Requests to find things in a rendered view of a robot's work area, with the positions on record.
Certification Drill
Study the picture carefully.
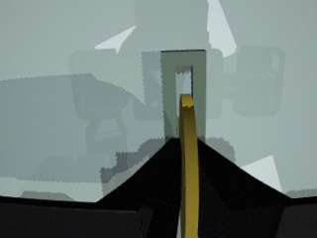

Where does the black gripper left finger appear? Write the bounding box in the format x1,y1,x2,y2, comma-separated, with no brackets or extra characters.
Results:
0,138,182,238

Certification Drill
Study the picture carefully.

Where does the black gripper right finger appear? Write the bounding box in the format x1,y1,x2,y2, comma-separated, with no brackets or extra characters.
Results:
197,138,317,238

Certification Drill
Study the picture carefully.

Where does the gold coin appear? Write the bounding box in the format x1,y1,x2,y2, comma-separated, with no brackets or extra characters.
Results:
179,94,199,238

